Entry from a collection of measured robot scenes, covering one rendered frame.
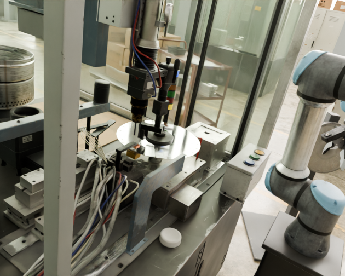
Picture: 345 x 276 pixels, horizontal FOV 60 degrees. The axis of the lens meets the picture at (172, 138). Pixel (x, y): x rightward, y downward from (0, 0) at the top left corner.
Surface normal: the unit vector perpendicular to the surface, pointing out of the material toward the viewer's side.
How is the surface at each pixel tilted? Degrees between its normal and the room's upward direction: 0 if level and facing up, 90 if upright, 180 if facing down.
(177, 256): 0
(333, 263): 0
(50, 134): 90
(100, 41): 90
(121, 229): 0
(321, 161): 86
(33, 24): 90
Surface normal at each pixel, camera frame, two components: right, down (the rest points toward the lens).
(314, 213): -0.74, 0.16
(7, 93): 0.66, 0.42
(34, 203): 0.83, 0.36
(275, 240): 0.18, -0.89
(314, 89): -0.55, 0.40
